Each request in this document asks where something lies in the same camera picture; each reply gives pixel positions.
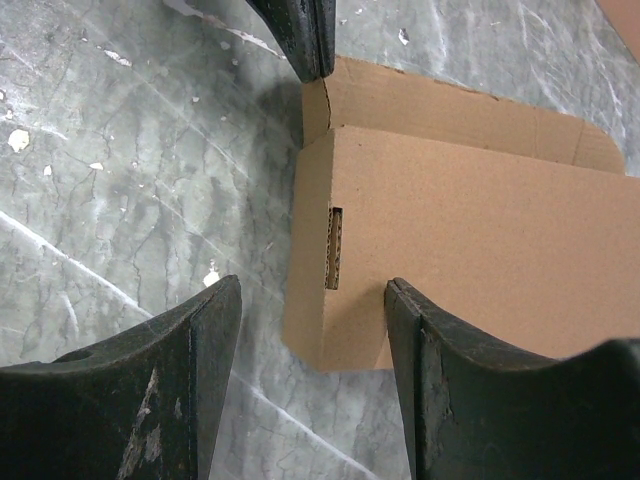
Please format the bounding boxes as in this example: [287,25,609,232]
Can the closed folded cardboard box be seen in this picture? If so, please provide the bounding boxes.
[597,0,640,60]

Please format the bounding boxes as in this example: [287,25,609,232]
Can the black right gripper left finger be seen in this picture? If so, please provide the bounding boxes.
[1,275,242,479]

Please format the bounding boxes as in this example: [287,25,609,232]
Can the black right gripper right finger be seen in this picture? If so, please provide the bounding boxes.
[384,278,639,479]

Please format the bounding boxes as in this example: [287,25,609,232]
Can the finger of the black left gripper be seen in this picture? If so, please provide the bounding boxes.
[248,0,336,83]

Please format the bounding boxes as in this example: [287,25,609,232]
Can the cardboard box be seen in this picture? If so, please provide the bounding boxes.
[282,57,639,372]
[597,0,640,60]

